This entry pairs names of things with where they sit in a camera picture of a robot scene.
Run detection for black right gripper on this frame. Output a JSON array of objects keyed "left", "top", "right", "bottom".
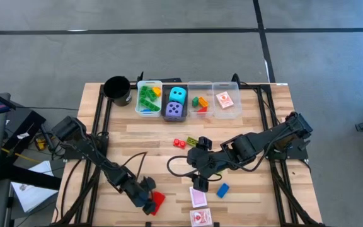
[{"left": 187, "top": 136, "right": 223, "bottom": 193}]

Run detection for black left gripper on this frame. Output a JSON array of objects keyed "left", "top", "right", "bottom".
[{"left": 118, "top": 176, "right": 157, "bottom": 216}]

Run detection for large red rounded block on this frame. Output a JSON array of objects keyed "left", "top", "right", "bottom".
[{"left": 149, "top": 190, "right": 166, "bottom": 216}]

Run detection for small red rounded block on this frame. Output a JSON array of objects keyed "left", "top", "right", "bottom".
[{"left": 172, "top": 138, "right": 187, "bottom": 149}]

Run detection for purple foam die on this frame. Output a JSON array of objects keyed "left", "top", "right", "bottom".
[{"left": 164, "top": 101, "right": 184, "bottom": 119}]

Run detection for orange playing card deck box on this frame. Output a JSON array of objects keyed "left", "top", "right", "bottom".
[{"left": 215, "top": 91, "right": 234, "bottom": 109}]

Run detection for teal foam die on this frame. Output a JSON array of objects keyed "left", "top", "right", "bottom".
[{"left": 168, "top": 86, "right": 188, "bottom": 106}]

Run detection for long green rounded block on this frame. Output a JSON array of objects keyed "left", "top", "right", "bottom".
[{"left": 138, "top": 96, "right": 161, "bottom": 112}]

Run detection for pink-backed playing card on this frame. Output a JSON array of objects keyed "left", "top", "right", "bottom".
[{"left": 189, "top": 185, "right": 208, "bottom": 209}]

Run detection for blue studded brick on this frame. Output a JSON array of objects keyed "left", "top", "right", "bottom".
[{"left": 216, "top": 183, "right": 231, "bottom": 199}]

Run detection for red playing card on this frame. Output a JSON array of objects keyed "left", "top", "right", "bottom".
[{"left": 189, "top": 207, "right": 214, "bottom": 227}]

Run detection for clear plastic bin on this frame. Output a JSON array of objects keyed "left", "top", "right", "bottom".
[
  {"left": 187, "top": 81, "right": 216, "bottom": 119},
  {"left": 212, "top": 81, "right": 242, "bottom": 120}
]

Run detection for dark grey plastic bin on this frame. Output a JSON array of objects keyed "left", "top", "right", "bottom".
[{"left": 161, "top": 81, "right": 188, "bottom": 122}]

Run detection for white plastic bin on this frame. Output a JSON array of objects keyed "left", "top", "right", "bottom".
[{"left": 135, "top": 79, "right": 163, "bottom": 118}]

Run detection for black cup with eyes print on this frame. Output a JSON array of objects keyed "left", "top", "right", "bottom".
[{"left": 103, "top": 75, "right": 132, "bottom": 107}]

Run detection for white paper sheets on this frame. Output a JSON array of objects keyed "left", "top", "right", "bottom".
[{"left": 11, "top": 160, "right": 59, "bottom": 212}]

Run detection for black equipment stand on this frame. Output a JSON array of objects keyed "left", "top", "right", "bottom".
[{"left": 0, "top": 108, "right": 62, "bottom": 190}]

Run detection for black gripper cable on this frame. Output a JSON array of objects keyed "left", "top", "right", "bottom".
[
  {"left": 166, "top": 154, "right": 201, "bottom": 177},
  {"left": 121, "top": 151, "right": 147, "bottom": 177}
]

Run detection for black power cable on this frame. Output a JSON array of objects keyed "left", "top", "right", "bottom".
[{"left": 14, "top": 105, "right": 80, "bottom": 112}]

